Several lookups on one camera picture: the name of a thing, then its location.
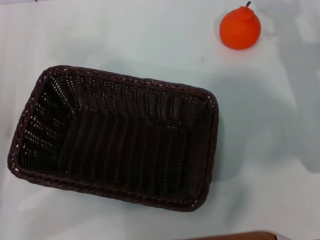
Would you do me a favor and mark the dark brown woven basket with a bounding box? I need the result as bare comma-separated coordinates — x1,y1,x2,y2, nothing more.
6,65,220,213

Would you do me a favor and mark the orange pear-shaped toy fruit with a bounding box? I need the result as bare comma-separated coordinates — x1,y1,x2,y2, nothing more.
219,1,262,51

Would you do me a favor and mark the brown rounded panel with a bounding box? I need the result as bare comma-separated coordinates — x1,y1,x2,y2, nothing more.
191,230,278,240

